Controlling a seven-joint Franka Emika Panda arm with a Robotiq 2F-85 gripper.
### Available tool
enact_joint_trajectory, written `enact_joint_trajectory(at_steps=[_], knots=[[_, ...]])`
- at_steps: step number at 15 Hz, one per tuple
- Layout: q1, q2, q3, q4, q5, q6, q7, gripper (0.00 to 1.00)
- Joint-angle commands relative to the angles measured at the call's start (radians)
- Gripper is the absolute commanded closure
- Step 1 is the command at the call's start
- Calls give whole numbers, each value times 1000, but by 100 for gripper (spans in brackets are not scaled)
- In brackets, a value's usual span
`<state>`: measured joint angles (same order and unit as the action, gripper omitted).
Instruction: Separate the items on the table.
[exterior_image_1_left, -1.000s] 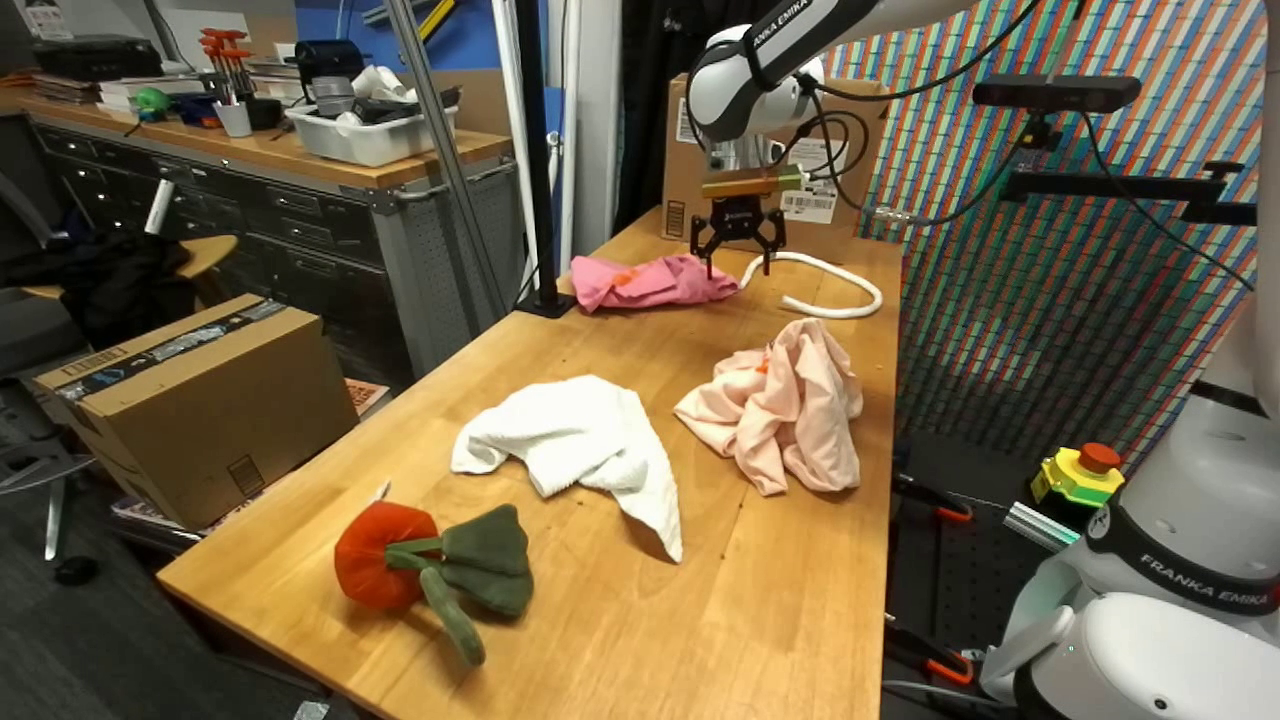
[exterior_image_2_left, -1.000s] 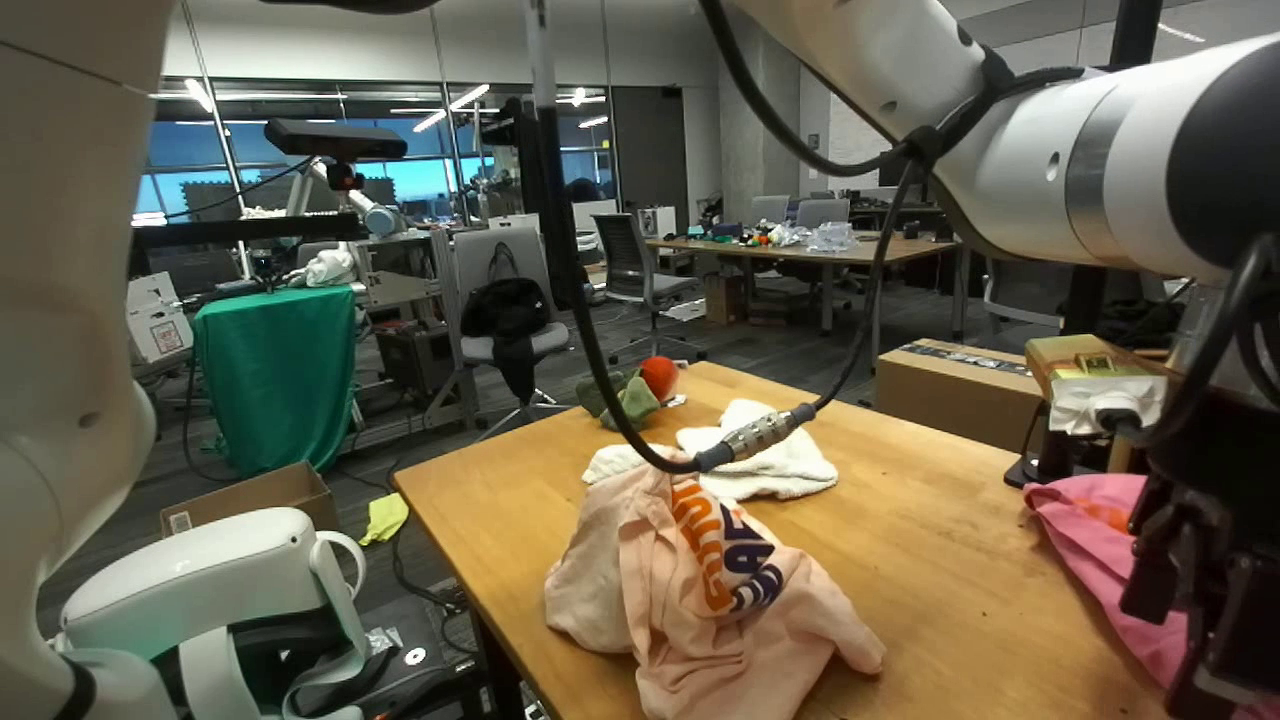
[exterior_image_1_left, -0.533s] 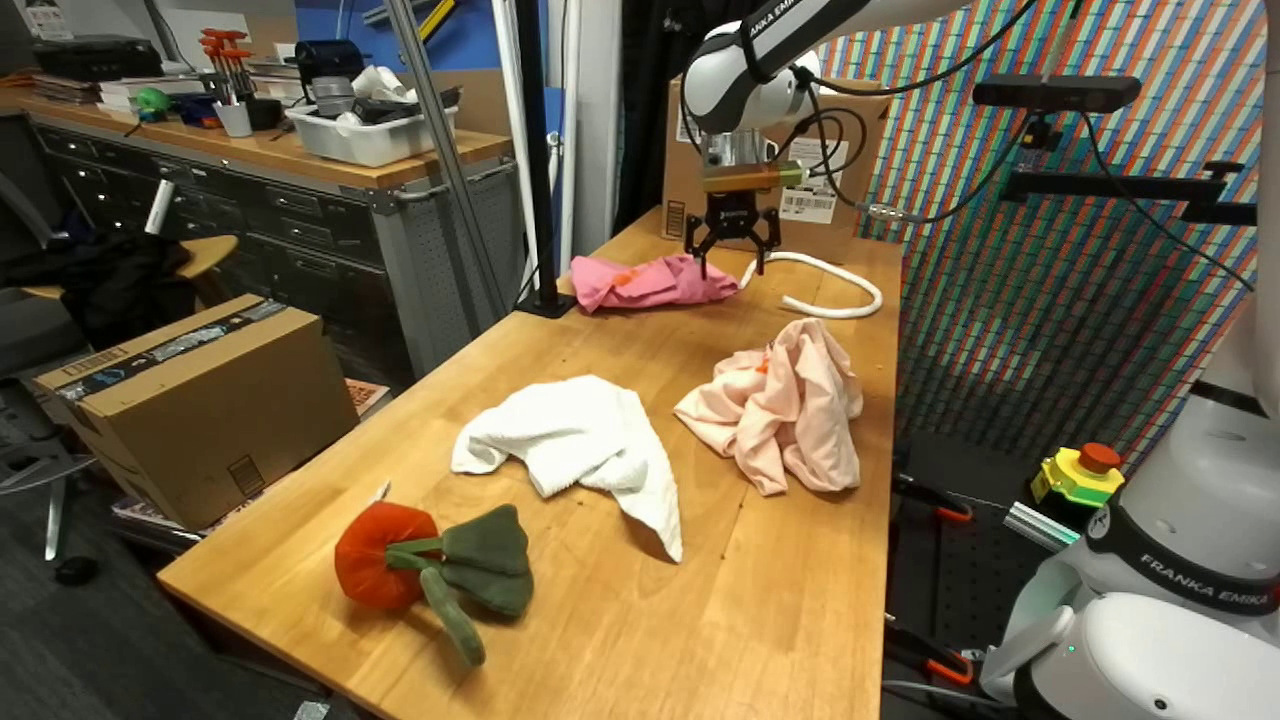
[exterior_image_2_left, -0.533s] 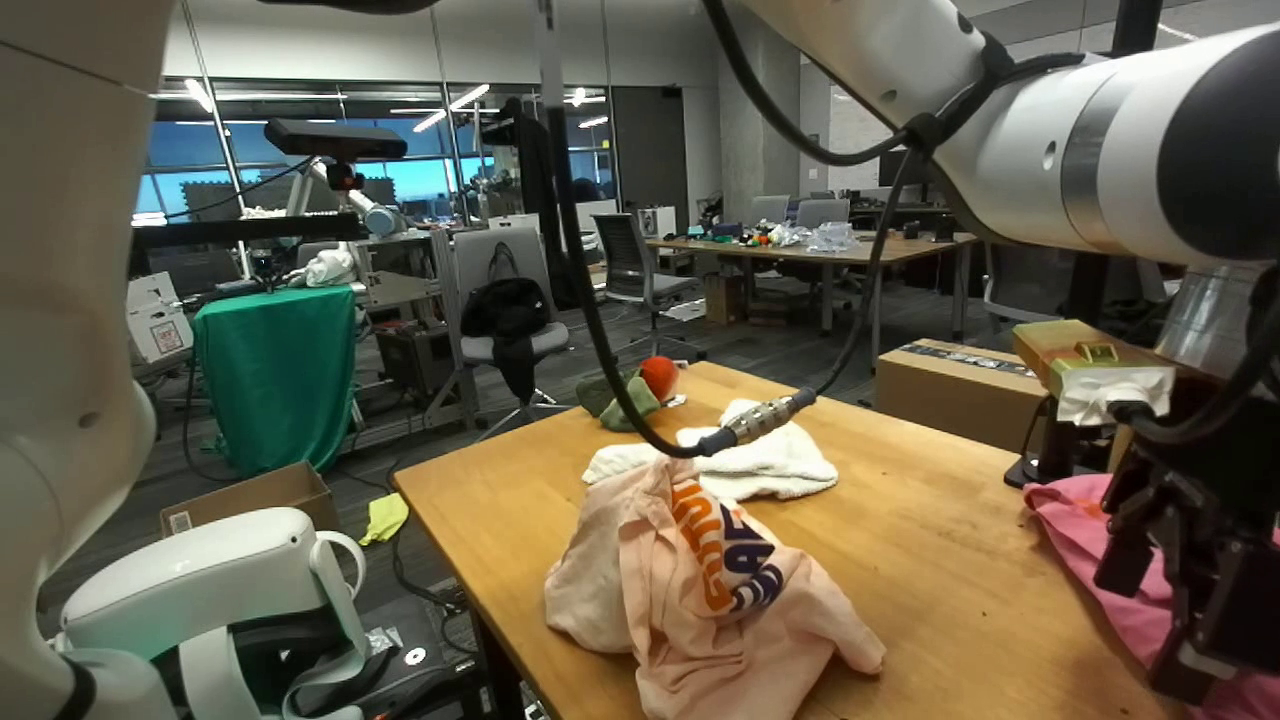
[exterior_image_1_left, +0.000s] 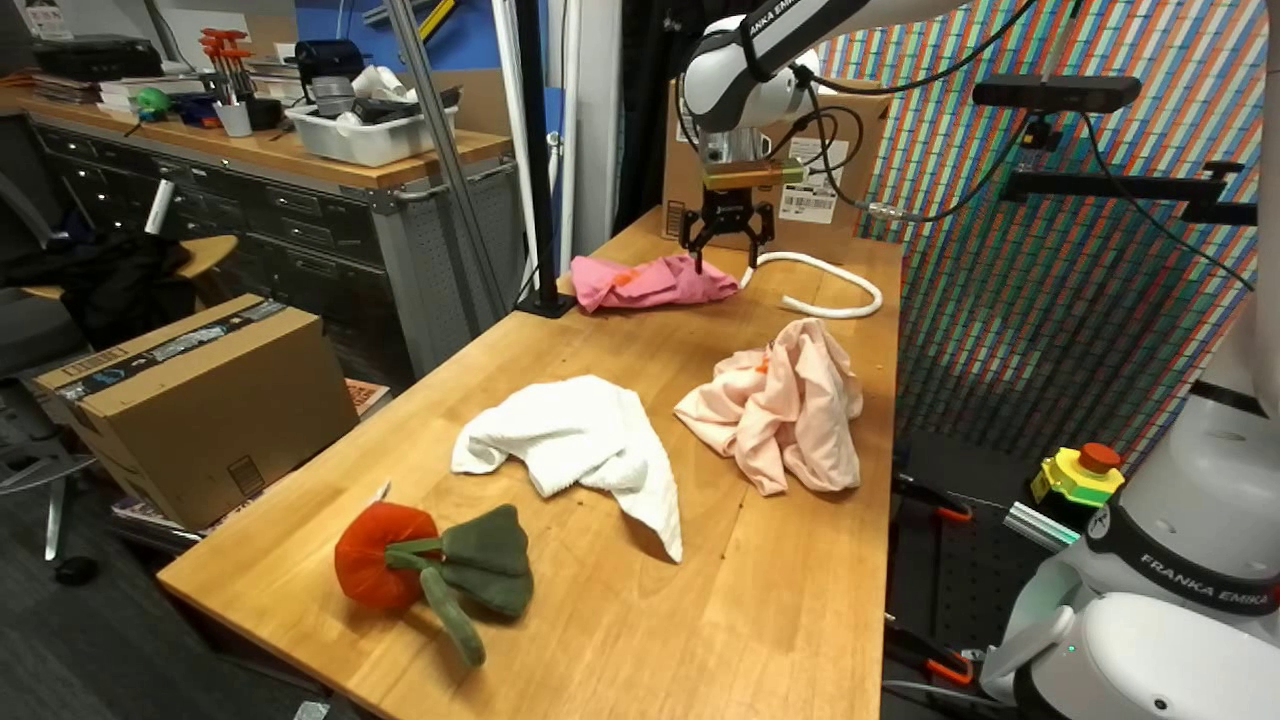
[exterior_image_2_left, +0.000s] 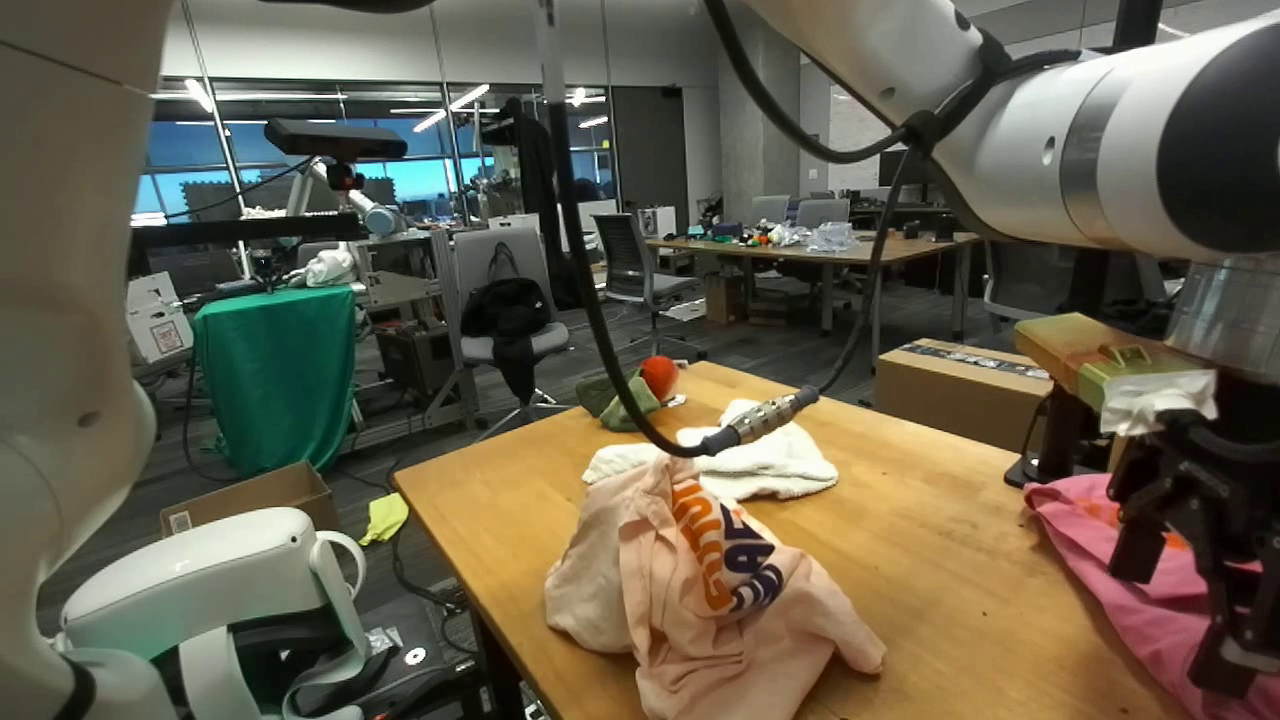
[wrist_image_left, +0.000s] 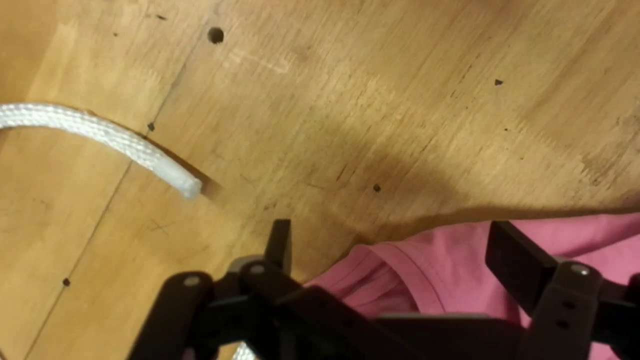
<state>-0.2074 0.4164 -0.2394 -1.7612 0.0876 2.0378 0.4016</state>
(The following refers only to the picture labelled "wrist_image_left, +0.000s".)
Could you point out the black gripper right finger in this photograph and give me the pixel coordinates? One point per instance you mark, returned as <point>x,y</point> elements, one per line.
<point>526,272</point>

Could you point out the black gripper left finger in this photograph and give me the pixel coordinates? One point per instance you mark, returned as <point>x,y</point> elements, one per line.
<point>280,242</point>

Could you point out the pink shirt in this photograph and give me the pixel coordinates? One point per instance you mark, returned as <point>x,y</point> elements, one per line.
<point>433,272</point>

